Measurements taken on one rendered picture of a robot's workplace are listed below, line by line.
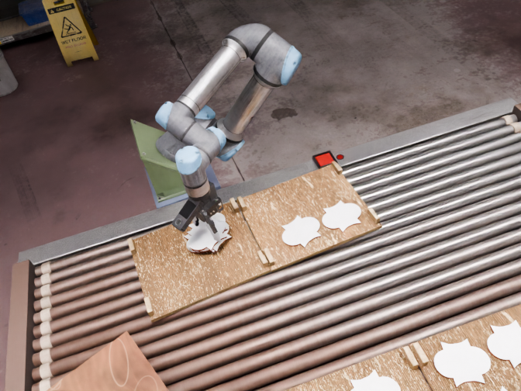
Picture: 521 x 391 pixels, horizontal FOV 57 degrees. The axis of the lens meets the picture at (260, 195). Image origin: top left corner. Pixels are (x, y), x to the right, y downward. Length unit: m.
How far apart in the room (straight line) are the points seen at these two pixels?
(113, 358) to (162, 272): 0.36
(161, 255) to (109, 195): 1.76
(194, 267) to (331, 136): 2.03
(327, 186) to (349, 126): 1.76
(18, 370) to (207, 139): 0.88
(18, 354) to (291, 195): 1.03
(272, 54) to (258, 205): 0.54
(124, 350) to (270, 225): 0.64
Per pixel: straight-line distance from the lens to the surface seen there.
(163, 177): 1.89
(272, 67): 1.60
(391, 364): 1.42
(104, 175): 3.58
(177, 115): 1.47
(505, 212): 1.82
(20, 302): 1.80
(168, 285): 1.62
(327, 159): 1.91
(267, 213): 1.73
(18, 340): 1.72
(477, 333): 1.51
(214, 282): 1.58
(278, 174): 1.88
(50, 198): 3.62
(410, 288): 1.56
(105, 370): 1.42
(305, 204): 1.74
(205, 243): 1.62
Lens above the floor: 2.23
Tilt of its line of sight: 47 degrees down
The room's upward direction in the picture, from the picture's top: 10 degrees counter-clockwise
